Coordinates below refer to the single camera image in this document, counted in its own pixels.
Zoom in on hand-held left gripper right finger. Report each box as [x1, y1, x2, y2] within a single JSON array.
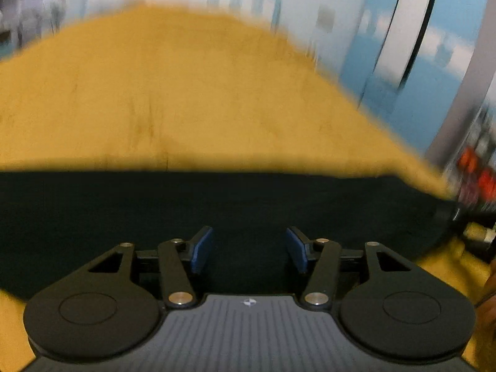
[[285, 226, 418, 311]]

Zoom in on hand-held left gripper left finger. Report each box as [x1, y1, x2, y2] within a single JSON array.
[[87, 226, 215, 311]]

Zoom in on black pants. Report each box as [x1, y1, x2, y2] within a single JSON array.
[[0, 170, 463, 303]]

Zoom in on yellow bed cover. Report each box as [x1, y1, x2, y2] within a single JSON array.
[[0, 3, 496, 372]]

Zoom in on blue and white wardrobe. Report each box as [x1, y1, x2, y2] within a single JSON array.
[[341, 0, 494, 153]]

